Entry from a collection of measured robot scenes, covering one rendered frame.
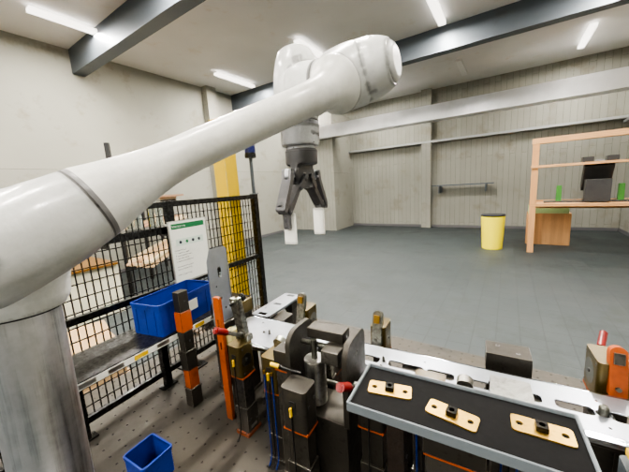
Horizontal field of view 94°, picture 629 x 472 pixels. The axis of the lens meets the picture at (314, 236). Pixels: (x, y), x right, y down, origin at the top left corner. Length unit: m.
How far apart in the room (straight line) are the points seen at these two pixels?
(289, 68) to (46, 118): 6.76
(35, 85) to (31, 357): 6.92
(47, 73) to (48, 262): 7.15
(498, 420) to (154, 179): 0.68
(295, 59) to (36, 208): 0.51
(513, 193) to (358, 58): 9.81
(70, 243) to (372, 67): 0.50
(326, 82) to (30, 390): 0.65
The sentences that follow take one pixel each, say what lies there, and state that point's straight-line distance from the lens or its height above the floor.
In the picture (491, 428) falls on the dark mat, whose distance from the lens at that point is 0.65.
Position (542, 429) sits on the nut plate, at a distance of 0.67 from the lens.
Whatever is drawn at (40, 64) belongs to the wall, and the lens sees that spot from 7.55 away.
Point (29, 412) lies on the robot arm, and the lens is 0.65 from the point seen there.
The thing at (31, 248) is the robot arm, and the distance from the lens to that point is 0.42.
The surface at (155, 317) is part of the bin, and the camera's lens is 1.33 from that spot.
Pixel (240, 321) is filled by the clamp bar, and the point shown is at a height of 1.13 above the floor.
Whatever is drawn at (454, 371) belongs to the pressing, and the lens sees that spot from 1.06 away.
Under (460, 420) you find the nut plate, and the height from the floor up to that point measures 1.16.
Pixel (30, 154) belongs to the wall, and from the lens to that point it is 7.12.
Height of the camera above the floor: 1.57
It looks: 10 degrees down
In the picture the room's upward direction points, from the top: 4 degrees counter-clockwise
